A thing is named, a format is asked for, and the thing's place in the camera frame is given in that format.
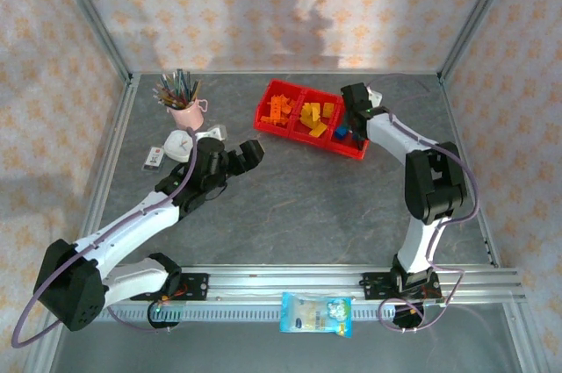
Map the red plastic bin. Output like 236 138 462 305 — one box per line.
289 88 342 148
324 100 372 160
253 78 305 137

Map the small white angular object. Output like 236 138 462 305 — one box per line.
203 125 228 142

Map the white round gadget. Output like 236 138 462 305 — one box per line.
164 129 197 163

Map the pink metal cup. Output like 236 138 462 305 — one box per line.
169 98 208 132

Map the coloured pencils bundle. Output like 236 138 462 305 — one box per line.
152 68 202 110

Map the blue white snack packet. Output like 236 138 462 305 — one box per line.
279 291 354 339

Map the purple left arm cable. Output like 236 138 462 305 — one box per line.
9 126 198 350

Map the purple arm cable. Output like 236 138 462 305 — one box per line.
9 126 198 350
366 73 480 334

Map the aluminium rear frame rail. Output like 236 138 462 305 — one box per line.
129 68 444 78

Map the aluminium side frame rail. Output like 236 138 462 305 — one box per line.
54 74 141 271
438 74 504 269

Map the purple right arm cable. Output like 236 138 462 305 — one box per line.
366 73 480 334

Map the aluminium frame post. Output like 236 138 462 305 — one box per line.
46 0 135 84
502 300 552 373
24 324 71 373
438 0 526 84

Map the grey slotted cable duct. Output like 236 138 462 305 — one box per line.
100 305 399 324

